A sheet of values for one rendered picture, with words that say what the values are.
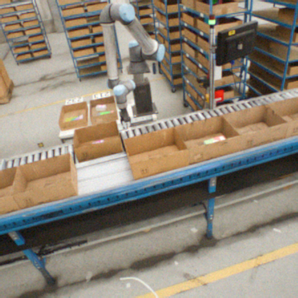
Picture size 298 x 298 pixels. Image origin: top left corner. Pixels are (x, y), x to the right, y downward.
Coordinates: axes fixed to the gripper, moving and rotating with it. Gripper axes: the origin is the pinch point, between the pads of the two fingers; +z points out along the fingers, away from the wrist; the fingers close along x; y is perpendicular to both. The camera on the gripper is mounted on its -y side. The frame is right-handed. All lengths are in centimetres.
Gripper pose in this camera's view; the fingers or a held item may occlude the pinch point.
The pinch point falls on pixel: (127, 128)
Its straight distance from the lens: 225.4
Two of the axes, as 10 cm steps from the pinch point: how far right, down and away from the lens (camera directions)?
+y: -2.7, -5.7, 7.8
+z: 1.2, 7.8, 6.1
